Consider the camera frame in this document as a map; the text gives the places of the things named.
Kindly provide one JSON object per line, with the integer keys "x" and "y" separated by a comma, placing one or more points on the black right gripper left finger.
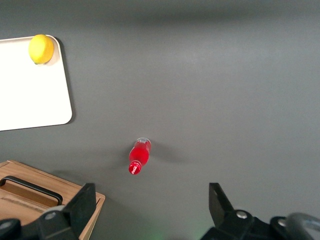
{"x": 80, "y": 207}

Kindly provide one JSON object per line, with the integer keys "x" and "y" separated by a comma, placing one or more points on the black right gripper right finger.
{"x": 222, "y": 210}

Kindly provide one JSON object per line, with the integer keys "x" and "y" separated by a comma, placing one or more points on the beige plastic tray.
{"x": 30, "y": 95}

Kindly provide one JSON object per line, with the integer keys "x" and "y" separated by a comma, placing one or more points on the wooden drawer cabinet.
{"x": 30, "y": 175}

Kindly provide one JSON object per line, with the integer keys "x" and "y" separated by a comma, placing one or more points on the yellow lemon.
{"x": 41, "y": 48}

